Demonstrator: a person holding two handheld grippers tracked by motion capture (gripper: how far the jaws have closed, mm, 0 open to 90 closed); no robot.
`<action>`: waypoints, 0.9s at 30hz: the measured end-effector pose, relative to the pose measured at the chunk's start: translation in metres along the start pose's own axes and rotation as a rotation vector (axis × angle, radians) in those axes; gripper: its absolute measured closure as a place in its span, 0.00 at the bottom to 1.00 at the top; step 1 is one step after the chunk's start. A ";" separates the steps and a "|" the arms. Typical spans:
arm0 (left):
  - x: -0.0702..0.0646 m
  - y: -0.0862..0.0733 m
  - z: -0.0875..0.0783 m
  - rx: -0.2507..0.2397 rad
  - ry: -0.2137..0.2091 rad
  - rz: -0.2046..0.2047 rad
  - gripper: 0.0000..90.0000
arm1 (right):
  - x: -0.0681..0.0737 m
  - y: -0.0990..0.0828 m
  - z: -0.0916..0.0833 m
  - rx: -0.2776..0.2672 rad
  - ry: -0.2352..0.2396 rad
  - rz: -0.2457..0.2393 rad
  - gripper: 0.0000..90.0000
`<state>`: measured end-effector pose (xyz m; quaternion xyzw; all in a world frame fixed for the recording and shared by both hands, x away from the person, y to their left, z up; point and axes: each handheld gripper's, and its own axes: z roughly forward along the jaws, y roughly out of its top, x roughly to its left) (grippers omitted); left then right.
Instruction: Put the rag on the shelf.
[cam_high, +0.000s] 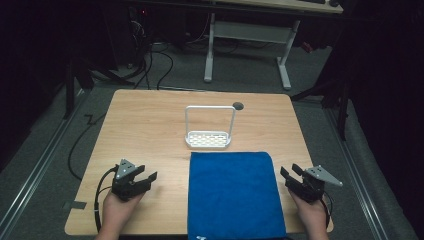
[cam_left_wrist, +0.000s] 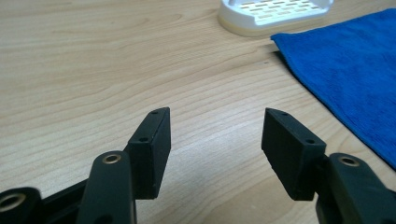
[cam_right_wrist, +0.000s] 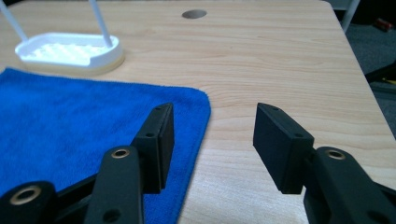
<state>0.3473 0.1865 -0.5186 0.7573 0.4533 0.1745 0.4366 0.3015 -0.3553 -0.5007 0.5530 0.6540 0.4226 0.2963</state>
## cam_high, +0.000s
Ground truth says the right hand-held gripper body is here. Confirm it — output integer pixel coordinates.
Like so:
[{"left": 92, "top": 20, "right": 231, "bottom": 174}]
[{"left": 286, "top": 165, "right": 344, "bottom": 204}]

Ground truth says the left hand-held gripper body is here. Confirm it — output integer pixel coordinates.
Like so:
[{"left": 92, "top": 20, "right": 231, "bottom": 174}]
[{"left": 110, "top": 158, "right": 148, "bottom": 202}]

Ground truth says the person's left hand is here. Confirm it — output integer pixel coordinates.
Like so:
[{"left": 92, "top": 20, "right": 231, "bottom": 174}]
[{"left": 100, "top": 191, "right": 146, "bottom": 233}]

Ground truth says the person's right hand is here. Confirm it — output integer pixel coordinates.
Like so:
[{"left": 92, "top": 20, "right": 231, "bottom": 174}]
[{"left": 288, "top": 190, "right": 330, "bottom": 235}]

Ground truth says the grey tape patch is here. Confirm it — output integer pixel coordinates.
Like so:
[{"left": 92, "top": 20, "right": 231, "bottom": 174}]
[{"left": 62, "top": 200, "right": 88, "bottom": 211}]

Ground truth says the blue cloth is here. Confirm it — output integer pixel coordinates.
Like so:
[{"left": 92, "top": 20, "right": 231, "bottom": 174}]
[{"left": 187, "top": 151, "right": 288, "bottom": 240}]

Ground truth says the black metal stand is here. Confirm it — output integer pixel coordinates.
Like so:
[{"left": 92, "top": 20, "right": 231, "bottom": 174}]
[
  {"left": 289, "top": 78, "right": 352, "bottom": 142},
  {"left": 62, "top": 54, "right": 136, "bottom": 121}
]

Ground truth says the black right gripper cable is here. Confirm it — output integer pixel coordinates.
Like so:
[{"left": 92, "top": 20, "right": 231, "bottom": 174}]
[{"left": 319, "top": 191, "right": 334, "bottom": 228}]

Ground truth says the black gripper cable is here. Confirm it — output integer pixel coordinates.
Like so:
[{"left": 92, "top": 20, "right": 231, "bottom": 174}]
[
  {"left": 319, "top": 191, "right": 334, "bottom": 228},
  {"left": 93, "top": 166, "right": 120, "bottom": 234}
]

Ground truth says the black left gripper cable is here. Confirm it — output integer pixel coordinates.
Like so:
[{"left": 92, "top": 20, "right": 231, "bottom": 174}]
[{"left": 93, "top": 166, "right": 120, "bottom": 234}]

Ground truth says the aluminium floor rail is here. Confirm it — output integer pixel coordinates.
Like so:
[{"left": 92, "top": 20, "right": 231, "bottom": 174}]
[
  {"left": 324, "top": 108, "right": 390, "bottom": 240},
  {"left": 0, "top": 88, "right": 88, "bottom": 234}
]

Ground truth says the black floor cable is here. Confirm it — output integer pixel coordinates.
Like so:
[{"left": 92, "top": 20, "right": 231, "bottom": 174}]
[{"left": 67, "top": 113, "right": 108, "bottom": 182}]

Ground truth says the white rack with handle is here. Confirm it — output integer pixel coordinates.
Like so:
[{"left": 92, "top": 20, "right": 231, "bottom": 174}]
[{"left": 184, "top": 105, "right": 237, "bottom": 150}]

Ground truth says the bundle of black cables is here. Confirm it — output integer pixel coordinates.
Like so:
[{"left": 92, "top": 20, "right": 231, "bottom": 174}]
[{"left": 128, "top": 19, "right": 175, "bottom": 91}]

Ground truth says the desk with white frame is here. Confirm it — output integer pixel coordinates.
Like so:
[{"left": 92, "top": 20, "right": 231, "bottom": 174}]
[{"left": 203, "top": 0, "right": 345, "bottom": 91}]

